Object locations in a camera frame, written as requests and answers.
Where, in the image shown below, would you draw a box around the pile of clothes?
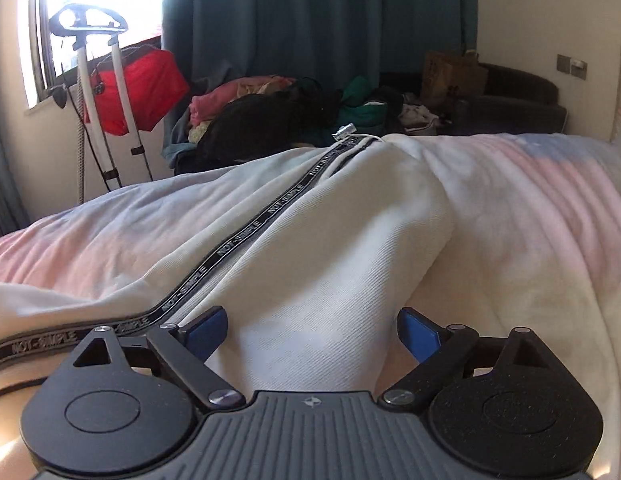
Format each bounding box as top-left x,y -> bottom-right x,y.
163,74 -> 454,176

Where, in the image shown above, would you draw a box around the dark armchair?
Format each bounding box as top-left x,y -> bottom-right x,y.
381,62 -> 569,137

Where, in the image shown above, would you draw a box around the brown cardboard box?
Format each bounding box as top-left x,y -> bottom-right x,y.
421,50 -> 490,103

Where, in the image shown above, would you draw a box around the garment steamer stand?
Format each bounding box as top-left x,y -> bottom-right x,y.
48,4 -> 154,192

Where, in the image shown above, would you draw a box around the white pants with black stripe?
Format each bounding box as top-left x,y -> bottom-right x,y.
0,133 -> 454,413

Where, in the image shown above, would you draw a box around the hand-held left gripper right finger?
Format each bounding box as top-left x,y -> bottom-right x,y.
379,307 -> 555,405

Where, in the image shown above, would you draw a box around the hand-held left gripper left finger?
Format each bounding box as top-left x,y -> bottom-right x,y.
72,305 -> 246,408

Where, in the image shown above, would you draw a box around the teal curtain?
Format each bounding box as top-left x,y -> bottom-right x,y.
162,0 -> 479,133

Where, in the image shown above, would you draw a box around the red cloth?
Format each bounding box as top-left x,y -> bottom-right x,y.
85,46 -> 190,137

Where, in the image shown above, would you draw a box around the wall switch plate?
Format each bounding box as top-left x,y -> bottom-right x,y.
557,53 -> 588,80

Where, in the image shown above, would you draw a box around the window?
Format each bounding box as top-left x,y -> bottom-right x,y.
26,0 -> 171,111

